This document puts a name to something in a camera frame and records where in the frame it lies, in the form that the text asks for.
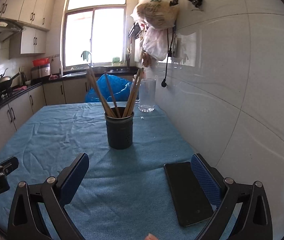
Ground dark utensil holder cup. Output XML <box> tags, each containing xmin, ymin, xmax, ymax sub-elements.
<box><xmin>105</xmin><ymin>112</ymin><xmax>134</xmax><ymax>150</ymax></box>

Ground light chopstick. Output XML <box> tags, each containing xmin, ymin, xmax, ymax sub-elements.
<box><xmin>127</xmin><ymin>68</ymin><xmax>144</xmax><ymax>117</ymax></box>

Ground blue plastic bag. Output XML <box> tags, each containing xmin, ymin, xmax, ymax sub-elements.
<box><xmin>84</xmin><ymin>73</ymin><xmax>133</xmax><ymax>103</ymax></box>

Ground wooden chopstick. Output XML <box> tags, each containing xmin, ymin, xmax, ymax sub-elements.
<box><xmin>87</xmin><ymin>70</ymin><xmax>113</xmax><ymax>117</ymax></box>
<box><xmin>87</xmin><ymin>66</ymin><xmax>115</xmax><ymax>118</ymax></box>
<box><xmin>122</xmin><ymin>69</ymin><xmax>141</xmax><ymax>118</ymax></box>

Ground sink faucet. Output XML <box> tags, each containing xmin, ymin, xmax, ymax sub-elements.
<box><xmin>81</xmin><ymin>50</ymin><xmax>93</xmax><ymax>67</ymax></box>

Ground upper kitchen cabinets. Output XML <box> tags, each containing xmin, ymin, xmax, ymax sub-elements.
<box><xmin>0</xmin><ymin>0</ymin><xmax>55</xmax><ymax>59</ymax></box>

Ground clear glass mug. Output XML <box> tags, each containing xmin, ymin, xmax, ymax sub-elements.
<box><xmin>138</xmin><ymin>78</ymin><xmax>156</xmax><ymax>113</ymax></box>

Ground red basin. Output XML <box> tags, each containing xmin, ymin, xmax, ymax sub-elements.
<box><xmin>32</xmin><ymin>57</ymin><xmax>50</xmax><ymax>67</ymax></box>

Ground right hand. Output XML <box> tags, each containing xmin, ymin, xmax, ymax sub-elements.
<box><xmin>144</xmin><ymin>233</ymin><xmax>159</xmax><ymax>240</ymax></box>

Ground dark chopstick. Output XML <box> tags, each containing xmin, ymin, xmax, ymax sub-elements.
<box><xmin>104</xmin><ymin>73</ymin><xmax>122</xmax><ymax>118</ymax></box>

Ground black electric kettle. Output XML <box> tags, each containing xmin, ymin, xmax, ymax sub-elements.
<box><xmin>19</xmin><ymin>72</ymin><xmax>27</xmax><ymax>86</ymax></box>

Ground black hanging cable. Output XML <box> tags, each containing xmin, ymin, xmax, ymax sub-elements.
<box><xmin>160</xmin><ymin>27</ymin><xmax>176</xmax><ymax>88</ymax></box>

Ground kitchen window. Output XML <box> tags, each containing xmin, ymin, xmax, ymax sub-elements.
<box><xmin>63</xmin><ymin>0</ymin><xmax>127</xmax><ymax>69</ymax></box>

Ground blue towel table cloth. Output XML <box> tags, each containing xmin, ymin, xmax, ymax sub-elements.
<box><xmin>0</xmin><ymin>103</ymin><xmax>205</xmax><ymax>239</ymax></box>

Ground black smartphone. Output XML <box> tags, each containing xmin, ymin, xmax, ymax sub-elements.
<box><xmin>163</xmin><ymin>161</ymin><xmax>213</xmax><ymax>227</ymax></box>

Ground black wok on stove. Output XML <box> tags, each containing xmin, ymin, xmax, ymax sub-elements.
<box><xmin>0</xmin><ymin>69</ymin><xmax>21</xmax><ymax>92</ymax></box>

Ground lower kitchen cabinets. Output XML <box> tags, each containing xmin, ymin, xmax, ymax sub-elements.
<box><xmin>0</xmin><ymin>73</ymin><xmax>91</xmax><ymax>151</ymax></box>

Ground hanging brown plastic bag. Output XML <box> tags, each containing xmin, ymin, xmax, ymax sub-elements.
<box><xmin>131</xmin><ymin>0</ymin><xmax>179</xmax><ymax>30</ymax></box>

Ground kitchen cabinets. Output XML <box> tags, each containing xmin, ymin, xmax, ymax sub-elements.
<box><xmin>0</xmin><ymin>73</ymin><xmax>91</xmax><ymax>151</ymax></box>
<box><xmin>0</xmin><ymin>0</ymin><xmax>55</xmax><ymax>59</ymax></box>

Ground hanging white plastic bag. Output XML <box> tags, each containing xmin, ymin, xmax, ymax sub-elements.
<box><xmin>142</xmin><ymin>27</ymin><xmax>168</xmax><ymax>61</ymax></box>

